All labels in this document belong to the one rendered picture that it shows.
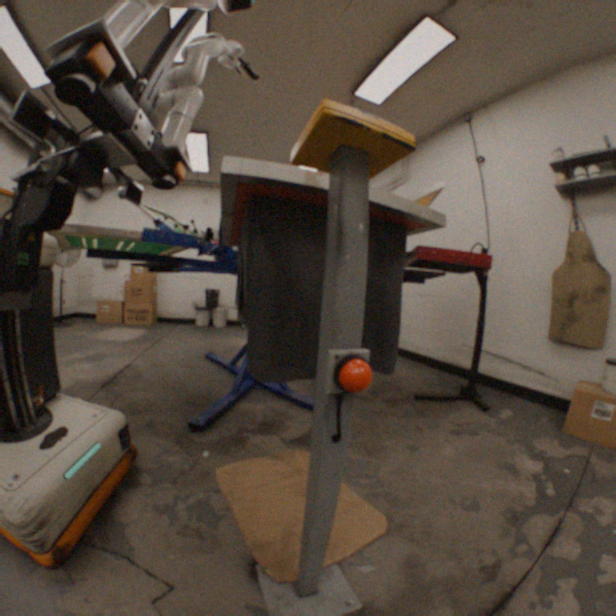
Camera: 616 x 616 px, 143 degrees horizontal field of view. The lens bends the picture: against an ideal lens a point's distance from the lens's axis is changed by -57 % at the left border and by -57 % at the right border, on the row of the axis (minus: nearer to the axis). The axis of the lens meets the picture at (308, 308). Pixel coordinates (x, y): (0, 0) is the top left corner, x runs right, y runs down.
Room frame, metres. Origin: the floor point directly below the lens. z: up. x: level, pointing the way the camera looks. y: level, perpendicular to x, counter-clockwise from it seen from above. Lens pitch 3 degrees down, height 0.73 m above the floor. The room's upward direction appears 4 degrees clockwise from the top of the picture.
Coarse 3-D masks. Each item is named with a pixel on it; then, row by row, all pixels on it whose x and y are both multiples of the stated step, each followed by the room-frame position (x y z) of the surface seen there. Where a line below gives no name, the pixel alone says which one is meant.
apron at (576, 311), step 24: (576, 240) 1.03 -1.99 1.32; (576, 264) 1.04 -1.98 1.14; (600, 264) 0.84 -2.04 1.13; (552, 288) 1.25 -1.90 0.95; (576, 288) 1.04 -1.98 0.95; (600, 288) 0.84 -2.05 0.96; (552, 312) 1.24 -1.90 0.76; (576, 312) 1.03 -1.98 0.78; (600, 312) 0.84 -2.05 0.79; (552, 336) 1.21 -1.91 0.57; (576, 336) 1.01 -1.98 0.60; (600, 336) 0.81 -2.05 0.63
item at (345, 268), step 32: (320, 128) 0.24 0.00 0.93; (352, 128) 0.23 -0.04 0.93; (384, 128) 0.23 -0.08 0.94; (320, 160) 0.31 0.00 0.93; (352, 160) 0.27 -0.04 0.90; (384, 160) 0.29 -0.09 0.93; (352, 192) 0.27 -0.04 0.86; (352, 224) 0.27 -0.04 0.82; (352, 256) 0.27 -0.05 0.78; (352, 288) 0.27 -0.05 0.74; (352, 320) 0.27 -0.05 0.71; (320, 352) 0.29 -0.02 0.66; (352, 352) 0.26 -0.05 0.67; (320, 384) 0.29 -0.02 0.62; (320, 416) 0.28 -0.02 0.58; (320, 448) 0.27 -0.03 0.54; (320, 480) 0.27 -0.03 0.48; (320, 512) 0.27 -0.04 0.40; (320, 544) 0.27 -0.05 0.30; (320, 576) 0.33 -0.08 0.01; (288, 608) 0.22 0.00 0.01; (320, 608) 0.23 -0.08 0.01; (352, 608) 0.22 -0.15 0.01
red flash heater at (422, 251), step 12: (420, 252) 1.43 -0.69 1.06; (432, 252) 1.41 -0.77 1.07; (444, 252) 1.40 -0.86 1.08; (456, 252) 1.38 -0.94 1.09; (468, 252) 1.36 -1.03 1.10; (408, 264) 1.70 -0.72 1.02; (420, 264) 1.71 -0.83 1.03; (432, 264) 1.64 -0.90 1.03; (444, 264) 1.52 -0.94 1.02; (456, 264) 1.50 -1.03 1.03; (468, 264) 1.37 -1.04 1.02; (480, 264) 1.35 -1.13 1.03
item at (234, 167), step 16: (224, 160) 0.40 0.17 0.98; (240, 160) 0.41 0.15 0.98; (256, 160) 0.42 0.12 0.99; (224, 176) 0.41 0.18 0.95; (240, 176) 0.42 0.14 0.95; (256, 176) 0.42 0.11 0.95; (272, 176) 0.43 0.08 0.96; (288, 176) 0.44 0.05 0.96; (304, 176) 0.45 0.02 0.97; (320, 176) 0.46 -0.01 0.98; (224, 192) 0.49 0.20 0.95; (320, 192) 0.48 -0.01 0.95; (384, 192) 0.51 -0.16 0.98; (224, 208) 0.60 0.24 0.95; (384, 208) 0.54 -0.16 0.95; (400, 208) 0.53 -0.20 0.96; (416, 208) 0.55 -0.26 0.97; (224, 224) 0.75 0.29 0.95; (432, 224) 0.59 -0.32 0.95; (224, 240) 1.01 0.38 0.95
